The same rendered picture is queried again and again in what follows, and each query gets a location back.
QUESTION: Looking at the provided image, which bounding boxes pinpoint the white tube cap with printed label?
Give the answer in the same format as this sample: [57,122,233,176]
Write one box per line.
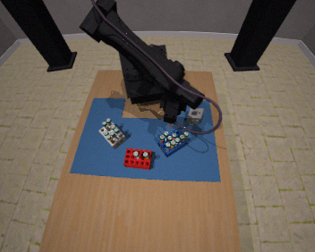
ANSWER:
[164,131,169,141]

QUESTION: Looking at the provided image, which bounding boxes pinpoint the blue bench mat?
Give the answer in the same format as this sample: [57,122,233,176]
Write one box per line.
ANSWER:
[70,98,221,182]

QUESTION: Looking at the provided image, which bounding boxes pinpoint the red tube rack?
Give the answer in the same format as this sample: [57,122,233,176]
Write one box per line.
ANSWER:
[123,148,152,170]

